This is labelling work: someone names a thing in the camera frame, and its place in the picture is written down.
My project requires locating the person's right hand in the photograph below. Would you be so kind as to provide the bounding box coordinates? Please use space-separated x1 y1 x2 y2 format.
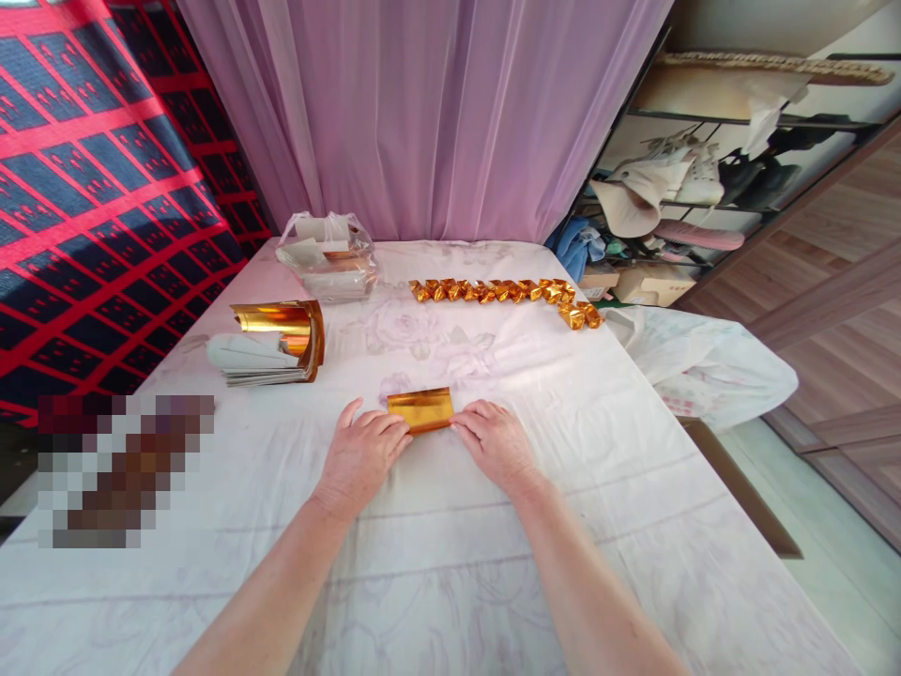
448 399 552 499

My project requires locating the person's left hand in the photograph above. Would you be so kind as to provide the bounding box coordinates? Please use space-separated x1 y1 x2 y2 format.
312 397 415 520

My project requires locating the gold foil paper sheet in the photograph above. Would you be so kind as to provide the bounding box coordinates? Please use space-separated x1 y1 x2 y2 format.
386 385 456 438

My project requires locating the white floral tablecloth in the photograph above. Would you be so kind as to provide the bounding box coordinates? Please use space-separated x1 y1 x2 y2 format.
0 238 863 676

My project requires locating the row of folded gold ingots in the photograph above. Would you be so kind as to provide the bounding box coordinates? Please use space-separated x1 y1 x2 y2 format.
408 277 604 330

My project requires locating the clear plastic bag of papers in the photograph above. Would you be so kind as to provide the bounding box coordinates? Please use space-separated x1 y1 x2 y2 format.
275 210 381 305

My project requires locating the stack of gold foil papers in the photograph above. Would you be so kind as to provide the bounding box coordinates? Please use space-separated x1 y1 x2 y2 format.
206 300 327 390

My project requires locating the white plastic bag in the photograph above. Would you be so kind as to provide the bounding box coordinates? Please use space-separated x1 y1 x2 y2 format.
603 303 801 432

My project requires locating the pink sheer curtain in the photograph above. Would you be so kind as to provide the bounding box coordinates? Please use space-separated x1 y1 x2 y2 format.
176 0 677 244

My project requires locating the black metal shoe rack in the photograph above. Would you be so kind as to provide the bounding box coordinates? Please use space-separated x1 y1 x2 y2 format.
562 49 901 308

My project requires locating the red and navy patterned blanket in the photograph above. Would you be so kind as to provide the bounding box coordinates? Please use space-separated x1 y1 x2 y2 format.
0 0 276 427

